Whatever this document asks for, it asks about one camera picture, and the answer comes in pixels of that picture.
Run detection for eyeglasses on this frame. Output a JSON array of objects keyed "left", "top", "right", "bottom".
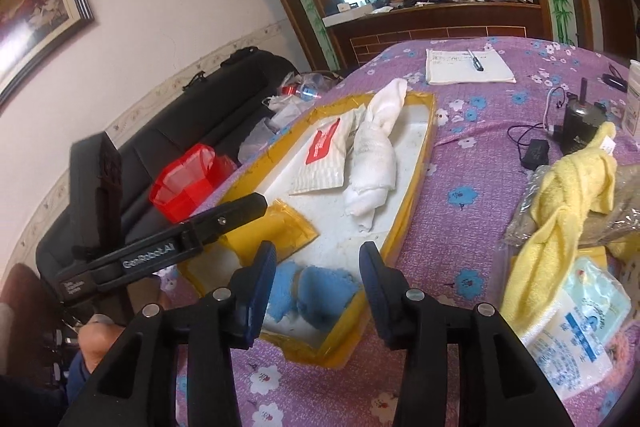
[{"left": 602, "top": 64, "right": 628, "bottom": 88}]

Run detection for yellow towel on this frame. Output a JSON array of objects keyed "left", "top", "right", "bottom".
[{"left": 500, "top": 123, "right": 618, "bottom": 340}]

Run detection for red plastic bag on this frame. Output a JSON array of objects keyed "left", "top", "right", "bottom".
[{"left": 150, "top": 143, "right": 236, "bottom": 224}]

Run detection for white cable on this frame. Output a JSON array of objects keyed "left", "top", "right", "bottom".
[{"left": 545, "top": 86, "right": 568, "bottom": 132}]

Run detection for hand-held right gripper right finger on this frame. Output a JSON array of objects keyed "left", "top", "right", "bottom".
[{"left": 359, "top": 241, "right": 576, "bottom": 427}]

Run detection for white striped packet red label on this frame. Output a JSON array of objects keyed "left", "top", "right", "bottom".
[{"left": 288, "top": 103, "right": 368, "bottom": 196}]

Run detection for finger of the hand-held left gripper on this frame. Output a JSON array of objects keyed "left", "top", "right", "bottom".
[{"left": 189, "top": 193, "right": 269, "bottom": 242}]

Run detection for clear plastic packet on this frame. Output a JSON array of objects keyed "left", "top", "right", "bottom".
[{"left": 505, "top": 167, "right": 640, "bottom": 253}]

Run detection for black cable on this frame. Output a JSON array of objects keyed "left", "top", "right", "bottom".
[{"left": 507, "top": 123, "right": 556, "bottom": 158}]

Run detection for white plastic bag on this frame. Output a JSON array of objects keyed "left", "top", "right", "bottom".
[{"left": 237, "top": 96, "right": 321, "bottom": 162}]

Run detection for clear plastic bag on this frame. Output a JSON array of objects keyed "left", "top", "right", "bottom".
[{"left": 277, "top": 71, "right": 346, "bottom": 104}]

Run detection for blue towel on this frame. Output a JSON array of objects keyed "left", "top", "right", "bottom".
[{"left": 260, "top": 259, "right": 362, "bottom": 325}]

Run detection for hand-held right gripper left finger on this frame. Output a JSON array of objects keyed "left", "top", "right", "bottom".
[{"left": 59, "top": 241, "right": 277, "bottom": 427}]

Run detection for yellow pad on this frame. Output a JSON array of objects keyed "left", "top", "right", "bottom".
[{"left": 220, "top": 203, "right": 321, "bottom": 268}]

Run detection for tissue pack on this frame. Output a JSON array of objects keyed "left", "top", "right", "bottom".
[{"left": 520, "top": 254, "right": 633, "bottom": 403}]

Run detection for black adapter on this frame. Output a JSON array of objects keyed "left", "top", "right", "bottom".
[{"left": 519, "top": 138, "right": 551, "bottom": 168}]

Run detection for person's left hand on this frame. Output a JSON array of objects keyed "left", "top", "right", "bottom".
[{"left": 77, "top": 313, "right": 126, "bottom": 370}]

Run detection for wooden cabinet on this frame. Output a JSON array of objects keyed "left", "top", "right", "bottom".
[{"left": 322, "top": 2, "right": 551, "bottom": 70}]

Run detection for white towel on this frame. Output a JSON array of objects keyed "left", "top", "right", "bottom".
[{"left": 345, "top": 78, "right": 412, "bottom": 234}]

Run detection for black cup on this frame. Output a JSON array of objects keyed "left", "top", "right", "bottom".
[{"left": 559, "top": 78, "right": 608, "bottom": 155}]

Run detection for white notebook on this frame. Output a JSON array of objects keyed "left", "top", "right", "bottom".
[{"left": 425, "top": 48, "right": 517, "bottom": 86}]

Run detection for purple floral tablecloth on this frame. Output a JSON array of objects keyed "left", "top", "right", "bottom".
[{"left": 172, "top": 36, "right": 640, "bottom": 427}]

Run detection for framed painting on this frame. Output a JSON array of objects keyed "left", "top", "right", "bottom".
[{"left": 0, "top": 0, "right": 96, "bottom": 108}]

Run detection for yellow taped foam box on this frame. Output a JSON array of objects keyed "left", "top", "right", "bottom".
[{"left": 177, "top": 91, "right": 437, "bottom": 370}]

